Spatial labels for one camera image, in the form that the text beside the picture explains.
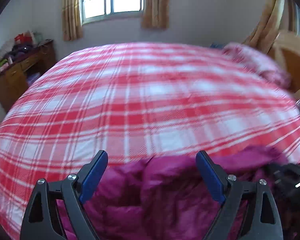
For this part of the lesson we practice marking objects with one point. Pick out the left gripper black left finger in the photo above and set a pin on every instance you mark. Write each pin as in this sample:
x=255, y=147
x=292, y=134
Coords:
x=42, y=220

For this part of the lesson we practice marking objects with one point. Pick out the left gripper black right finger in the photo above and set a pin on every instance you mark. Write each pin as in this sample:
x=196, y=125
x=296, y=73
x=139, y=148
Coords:
x=261, y=219

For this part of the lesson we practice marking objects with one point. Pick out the magenta puffer down jacket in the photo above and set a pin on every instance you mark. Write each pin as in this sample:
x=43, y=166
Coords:
x=157, y=198

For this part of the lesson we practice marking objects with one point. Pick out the pink floral folded quilt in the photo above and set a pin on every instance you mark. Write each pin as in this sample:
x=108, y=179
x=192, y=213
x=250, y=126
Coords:
x=259, y=63

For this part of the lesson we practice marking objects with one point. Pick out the wooden bed headboard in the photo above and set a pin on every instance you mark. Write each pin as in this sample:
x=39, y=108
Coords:
x=285, y=50

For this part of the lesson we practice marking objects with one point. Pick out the brown wooden desk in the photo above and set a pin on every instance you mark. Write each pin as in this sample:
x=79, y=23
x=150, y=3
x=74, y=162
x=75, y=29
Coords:
x=13, y=80

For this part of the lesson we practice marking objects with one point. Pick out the red white plaid bed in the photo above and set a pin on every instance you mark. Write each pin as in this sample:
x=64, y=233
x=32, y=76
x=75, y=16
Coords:
x=137, y=100

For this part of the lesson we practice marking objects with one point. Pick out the folded items in desk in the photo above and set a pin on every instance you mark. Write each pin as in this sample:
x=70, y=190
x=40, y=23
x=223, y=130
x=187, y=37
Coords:
x=32, y=78

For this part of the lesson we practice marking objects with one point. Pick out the beige curtain beside headboard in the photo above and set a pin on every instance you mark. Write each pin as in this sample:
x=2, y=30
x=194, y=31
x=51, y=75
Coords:
x=268, y=26

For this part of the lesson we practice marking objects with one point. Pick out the blue item behind bed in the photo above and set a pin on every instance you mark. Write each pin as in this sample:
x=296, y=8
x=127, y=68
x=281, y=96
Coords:
x=217, y=46

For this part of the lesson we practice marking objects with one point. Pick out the pile of clutter on desk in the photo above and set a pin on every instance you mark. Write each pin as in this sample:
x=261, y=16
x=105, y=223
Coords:
x=15, y=49

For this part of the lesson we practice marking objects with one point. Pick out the left beige curtain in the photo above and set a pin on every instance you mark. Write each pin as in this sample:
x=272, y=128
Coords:
x=71, y=20

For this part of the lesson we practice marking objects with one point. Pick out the right beige curtain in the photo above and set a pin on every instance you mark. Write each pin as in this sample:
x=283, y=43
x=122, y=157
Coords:
x=155, y=14

